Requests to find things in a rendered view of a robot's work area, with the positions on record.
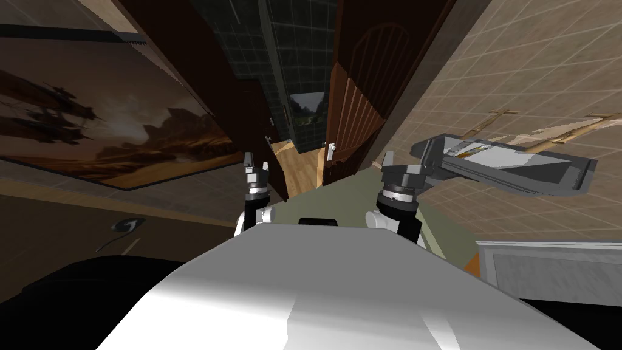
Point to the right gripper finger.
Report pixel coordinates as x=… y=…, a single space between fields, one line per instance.
x=388 y=160

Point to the large brown landscape painting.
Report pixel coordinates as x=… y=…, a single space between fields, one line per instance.
x=107 y=121

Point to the brown wooden door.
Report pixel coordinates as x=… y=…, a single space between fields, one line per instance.
x=369 y=87

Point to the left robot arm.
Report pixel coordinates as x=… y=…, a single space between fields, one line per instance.
x=255 y=214

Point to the grey wall sink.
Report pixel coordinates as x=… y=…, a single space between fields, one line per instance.
x=515 y=167

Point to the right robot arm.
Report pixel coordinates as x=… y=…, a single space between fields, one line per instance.
x=396 y=214

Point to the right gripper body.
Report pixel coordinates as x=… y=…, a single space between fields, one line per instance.
x=402 y=177

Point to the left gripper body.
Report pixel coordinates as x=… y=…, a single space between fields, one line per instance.
x=256 y=178

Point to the white panelled cabinet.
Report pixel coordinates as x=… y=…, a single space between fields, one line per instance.
x=554 y=272

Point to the small landscape picture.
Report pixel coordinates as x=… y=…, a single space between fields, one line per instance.
x=307 y=109

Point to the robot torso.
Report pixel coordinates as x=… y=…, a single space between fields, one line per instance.
x=311 y=291

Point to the golden tap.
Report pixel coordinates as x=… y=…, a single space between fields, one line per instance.
x=573 y=129
x=488 y=121

